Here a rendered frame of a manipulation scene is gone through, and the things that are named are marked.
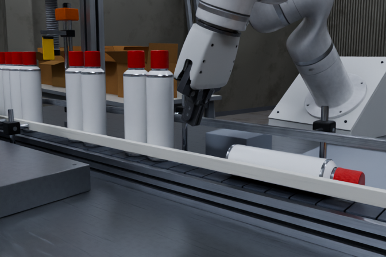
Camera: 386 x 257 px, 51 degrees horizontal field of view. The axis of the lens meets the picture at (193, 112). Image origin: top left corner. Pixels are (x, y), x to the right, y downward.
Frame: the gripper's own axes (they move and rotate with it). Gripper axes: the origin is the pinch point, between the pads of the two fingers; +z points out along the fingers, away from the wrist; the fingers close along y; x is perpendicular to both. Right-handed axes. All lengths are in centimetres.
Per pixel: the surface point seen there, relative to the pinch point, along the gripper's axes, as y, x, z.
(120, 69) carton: -135, -166, 61
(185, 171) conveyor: 2.9, 4.2, 8.9
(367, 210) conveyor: 1.6, 31.8, -1.4
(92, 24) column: -13, -49, -1
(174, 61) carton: -156, -138, 44
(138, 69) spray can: 0.4, -14.9, -2.2
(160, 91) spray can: 1.2, -7.4, -0.9
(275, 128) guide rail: -3.7, 13.8, -3.2
